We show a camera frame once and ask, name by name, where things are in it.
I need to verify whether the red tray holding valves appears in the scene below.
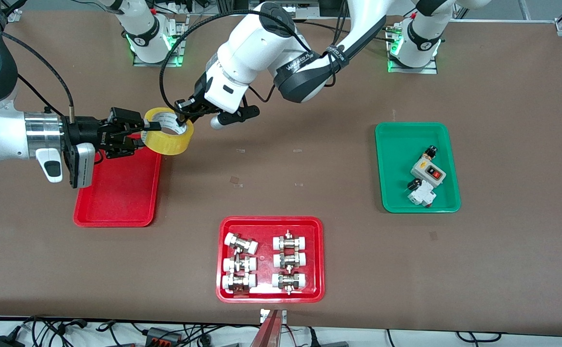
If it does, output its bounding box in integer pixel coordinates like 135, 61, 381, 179
216, 216, 326, 304

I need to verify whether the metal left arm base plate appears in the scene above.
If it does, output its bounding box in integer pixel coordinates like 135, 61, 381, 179
387, 57, 439, 75

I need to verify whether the grey on-off switch box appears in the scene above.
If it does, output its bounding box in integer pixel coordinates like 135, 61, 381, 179
410, 158, 447, 187

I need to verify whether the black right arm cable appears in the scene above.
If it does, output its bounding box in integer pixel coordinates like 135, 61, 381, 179
0, 19, 75, 123

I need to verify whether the white circuit breaker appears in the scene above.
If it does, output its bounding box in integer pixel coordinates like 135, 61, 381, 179
407, 185, 437, 208

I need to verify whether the metal valve with white caps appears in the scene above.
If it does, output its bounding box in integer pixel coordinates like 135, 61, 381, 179
222, 255, 258, 273
273, 251, 307, 269
272, 272, 307, 295
224, 232, 259, 255
273, 230, 308, 251
222, 273, 257, 293

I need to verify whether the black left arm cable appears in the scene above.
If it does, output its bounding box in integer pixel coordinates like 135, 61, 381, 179
159, 10, 353, 116

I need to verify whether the black adapter with orange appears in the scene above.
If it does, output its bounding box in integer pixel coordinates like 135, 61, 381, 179
145, 327, 181, 346

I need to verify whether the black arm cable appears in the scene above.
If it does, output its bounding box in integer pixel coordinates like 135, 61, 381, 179
159, 10, 353, 116
0, 19, 75, 123

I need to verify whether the black cable on table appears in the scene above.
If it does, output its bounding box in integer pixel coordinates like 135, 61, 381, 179
305, 19, 349, 32

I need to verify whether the red metal bar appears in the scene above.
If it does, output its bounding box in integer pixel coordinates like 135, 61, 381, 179
249, 310, 282, 347

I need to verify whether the black cable connector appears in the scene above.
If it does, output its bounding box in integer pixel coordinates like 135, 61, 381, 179
54, 318, 89, 333

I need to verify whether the dark metal rack frame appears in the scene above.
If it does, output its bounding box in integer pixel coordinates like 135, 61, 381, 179
216, 0, 358, 20

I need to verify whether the small white tag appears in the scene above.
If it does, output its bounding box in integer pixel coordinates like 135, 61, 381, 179
260, 308, 288, 324

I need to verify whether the empty red plastic tray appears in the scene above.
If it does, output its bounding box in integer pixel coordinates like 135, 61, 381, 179
73, 140, 164, 228

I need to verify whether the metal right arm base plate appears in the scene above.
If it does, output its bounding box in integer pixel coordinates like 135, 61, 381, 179
132, 13, 187, 67

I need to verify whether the green plastic tray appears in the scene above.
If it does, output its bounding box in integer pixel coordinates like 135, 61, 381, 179
375, 122, 462, 214

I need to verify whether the yellow clear tape roll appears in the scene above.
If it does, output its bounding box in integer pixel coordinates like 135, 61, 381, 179
144, 107, 195, 156

